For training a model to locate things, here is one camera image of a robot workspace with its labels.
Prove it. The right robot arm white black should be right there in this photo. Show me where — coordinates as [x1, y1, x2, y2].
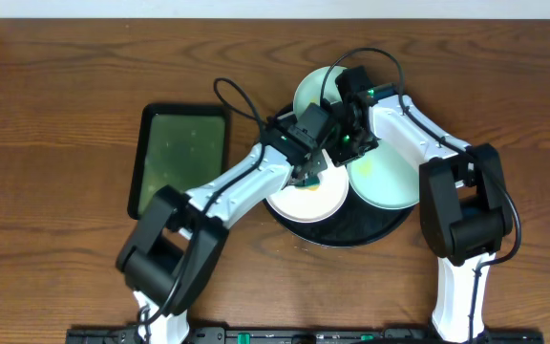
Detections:
[320, 67, 520, 343]

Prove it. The round black tray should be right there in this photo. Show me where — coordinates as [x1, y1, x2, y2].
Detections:
[264, 184, 414, 247]

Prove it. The yellow green sponge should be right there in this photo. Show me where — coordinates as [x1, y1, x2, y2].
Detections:
[294, 176, 320, 190]

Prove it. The white plate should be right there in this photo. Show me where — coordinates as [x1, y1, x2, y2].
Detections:
[266, 150, 349, 224]

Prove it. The rectangular black tray green liquid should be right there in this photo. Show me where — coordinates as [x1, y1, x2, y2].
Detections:
[127, 102, 231, 220]

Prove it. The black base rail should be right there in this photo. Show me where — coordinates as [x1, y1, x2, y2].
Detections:
[64, 325, 546, 344]

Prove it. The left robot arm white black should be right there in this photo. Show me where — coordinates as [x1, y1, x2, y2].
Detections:
[116, 124, 330, 343]

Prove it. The mint green plate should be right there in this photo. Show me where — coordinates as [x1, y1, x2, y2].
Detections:
[347, 141, 419, 210]
[292, 66, 346, 118]

